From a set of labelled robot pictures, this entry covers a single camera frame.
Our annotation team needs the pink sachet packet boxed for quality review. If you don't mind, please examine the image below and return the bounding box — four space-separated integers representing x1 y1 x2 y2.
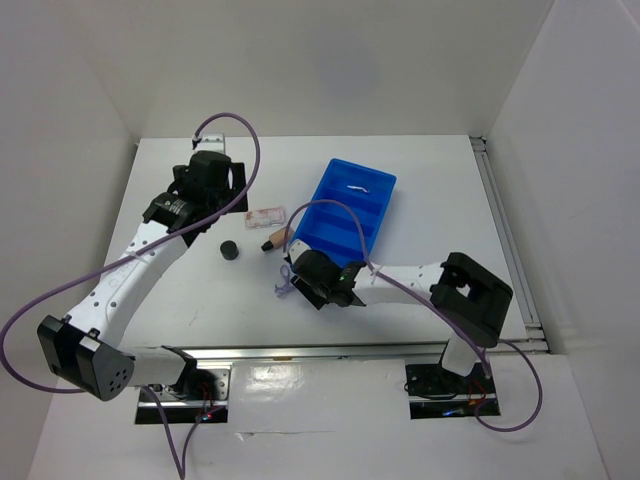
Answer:
244 206 287 230

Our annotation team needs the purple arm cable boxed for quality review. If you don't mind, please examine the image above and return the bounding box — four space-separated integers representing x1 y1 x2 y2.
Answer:
283 199 544 432
0 113 261 479

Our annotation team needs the blue plastic organizer tray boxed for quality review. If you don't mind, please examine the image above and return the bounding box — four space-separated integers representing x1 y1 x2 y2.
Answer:
292 158 396 267

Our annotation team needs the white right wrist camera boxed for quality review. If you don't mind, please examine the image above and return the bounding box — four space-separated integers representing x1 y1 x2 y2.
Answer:
284 239 311 264

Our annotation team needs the beige foundation bottle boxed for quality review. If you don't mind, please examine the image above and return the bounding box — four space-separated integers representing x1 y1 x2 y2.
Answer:
261 227 294 252

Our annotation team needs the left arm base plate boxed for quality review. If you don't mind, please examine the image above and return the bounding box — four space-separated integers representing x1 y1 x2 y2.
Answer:
152 362 232 425

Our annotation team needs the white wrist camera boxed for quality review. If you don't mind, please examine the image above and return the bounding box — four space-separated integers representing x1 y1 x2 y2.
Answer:
192 134 226 154
284 239 311 264

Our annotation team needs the silver small tube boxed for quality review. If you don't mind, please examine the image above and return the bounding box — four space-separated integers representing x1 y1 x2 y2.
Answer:
346 185 371 194

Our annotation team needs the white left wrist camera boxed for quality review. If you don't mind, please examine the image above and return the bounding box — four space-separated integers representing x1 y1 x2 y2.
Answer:
192 134 226 154

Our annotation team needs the aluminium right side rail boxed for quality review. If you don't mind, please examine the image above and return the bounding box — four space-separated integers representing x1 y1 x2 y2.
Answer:
469 136 551 354

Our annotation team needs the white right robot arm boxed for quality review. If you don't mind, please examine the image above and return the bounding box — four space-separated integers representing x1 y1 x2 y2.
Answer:
284 245 513 392

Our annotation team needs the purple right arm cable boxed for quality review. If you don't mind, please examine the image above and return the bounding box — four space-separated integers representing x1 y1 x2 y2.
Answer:
283 199 544 432

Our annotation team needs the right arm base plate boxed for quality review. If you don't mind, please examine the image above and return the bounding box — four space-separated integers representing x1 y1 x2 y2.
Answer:
404 363 501 420

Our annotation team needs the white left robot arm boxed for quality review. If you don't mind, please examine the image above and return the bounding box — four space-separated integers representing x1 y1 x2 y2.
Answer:
37 150 248 401

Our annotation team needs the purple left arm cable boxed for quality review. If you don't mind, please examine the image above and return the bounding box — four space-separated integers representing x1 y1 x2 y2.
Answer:
0 113 261 479

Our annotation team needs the aluminium rail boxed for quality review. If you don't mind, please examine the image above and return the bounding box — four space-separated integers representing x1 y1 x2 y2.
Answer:
179 342 445 363
469 136 551 354

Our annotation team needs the aluminium front rail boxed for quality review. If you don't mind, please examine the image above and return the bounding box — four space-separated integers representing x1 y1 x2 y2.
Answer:
179 342 445 363

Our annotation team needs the black round jar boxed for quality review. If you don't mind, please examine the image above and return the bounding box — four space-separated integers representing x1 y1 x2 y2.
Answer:
220 240 239 261

